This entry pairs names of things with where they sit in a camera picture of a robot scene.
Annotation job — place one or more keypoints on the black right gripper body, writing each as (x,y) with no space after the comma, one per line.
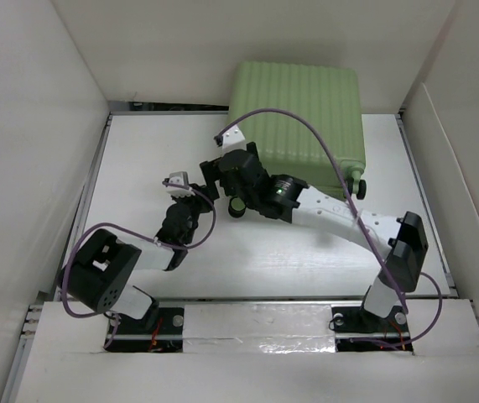
(231,190)

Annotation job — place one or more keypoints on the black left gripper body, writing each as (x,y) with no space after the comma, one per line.
(195,204)

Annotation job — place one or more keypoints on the green hard-shell suitcase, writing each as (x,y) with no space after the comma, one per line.
(306,121)

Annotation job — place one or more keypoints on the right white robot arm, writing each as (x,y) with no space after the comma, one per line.
(400,241)

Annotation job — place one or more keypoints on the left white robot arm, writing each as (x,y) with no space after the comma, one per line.
(97,278)

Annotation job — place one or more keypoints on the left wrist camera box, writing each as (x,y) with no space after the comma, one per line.
(176,182)

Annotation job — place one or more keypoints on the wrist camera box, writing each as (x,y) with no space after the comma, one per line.
(176,182)
(230,140)

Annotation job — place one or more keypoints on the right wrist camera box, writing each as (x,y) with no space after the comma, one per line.
(230,140)

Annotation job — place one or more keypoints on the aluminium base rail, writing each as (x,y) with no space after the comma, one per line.
(251,352)

